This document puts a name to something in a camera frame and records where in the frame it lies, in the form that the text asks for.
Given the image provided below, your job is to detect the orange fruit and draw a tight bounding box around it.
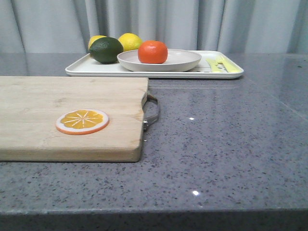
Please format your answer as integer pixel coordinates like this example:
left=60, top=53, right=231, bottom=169
left=138, top=40, right=168, bottom=64

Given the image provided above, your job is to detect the metal cutting board handle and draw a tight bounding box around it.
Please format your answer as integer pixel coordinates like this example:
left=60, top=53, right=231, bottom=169
left=142, top=93, right=160, bottom=131

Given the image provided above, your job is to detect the yellow plastic fork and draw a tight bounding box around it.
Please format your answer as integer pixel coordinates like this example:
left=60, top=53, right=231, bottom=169
left=216, top=56, right=241, bottom=73

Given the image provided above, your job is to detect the green lime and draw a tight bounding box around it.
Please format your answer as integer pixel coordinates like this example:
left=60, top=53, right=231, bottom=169
left=89, top=37, right=124, bottom=64

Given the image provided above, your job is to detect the white round plate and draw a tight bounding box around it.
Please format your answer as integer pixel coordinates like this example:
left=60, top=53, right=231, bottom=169
left=117, top=49, right=202, bottom=72

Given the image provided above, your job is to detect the yellow plastic knife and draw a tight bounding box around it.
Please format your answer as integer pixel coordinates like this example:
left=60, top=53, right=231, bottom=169
left=206, top=58, right=222, bottom=73

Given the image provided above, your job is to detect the wooden cutting board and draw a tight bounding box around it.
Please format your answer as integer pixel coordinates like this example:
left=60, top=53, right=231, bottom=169
left=0, top=76, right=148, bottom=162

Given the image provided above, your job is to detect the yellow lemon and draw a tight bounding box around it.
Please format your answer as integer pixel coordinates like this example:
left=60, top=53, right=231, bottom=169
left=88, top=35, right=106, bottom=49
left=118, top=33, right=143, bottom=51

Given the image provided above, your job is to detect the white bear print tray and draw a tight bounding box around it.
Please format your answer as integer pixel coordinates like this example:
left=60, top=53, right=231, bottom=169
left=65, top=51, right=244, bottom=79

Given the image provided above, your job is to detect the left yellow lemon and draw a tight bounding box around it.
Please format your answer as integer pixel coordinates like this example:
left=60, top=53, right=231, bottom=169
left=88, top=35, right=106, bottom=49

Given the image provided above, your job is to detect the grey curtain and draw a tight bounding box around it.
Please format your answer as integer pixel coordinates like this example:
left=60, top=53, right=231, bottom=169
left=0, top=0, right=308, bottom=53

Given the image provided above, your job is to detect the right yellow lemon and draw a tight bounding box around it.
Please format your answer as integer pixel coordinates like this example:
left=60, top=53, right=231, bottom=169
left=118, top=33, right=143, bottom=51

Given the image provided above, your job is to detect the orange slice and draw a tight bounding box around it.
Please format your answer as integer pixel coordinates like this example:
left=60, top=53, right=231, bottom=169
left=55, top=109, right=109, bottom=135

